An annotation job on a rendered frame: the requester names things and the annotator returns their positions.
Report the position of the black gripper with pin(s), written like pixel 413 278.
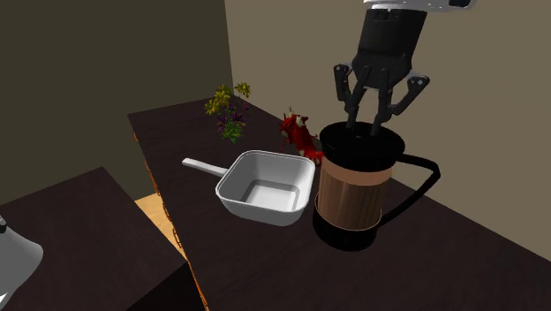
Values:
pixel 387 38

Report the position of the red toy figure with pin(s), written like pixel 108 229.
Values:
pixel 297 134

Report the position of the black and wood coffee press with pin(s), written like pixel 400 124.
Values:
pixel 351 194

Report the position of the yellow and purple flower plant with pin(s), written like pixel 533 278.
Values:
pixel 230 118

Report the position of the dark wooden chest of drawers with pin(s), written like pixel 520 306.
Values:
pixel 275 267

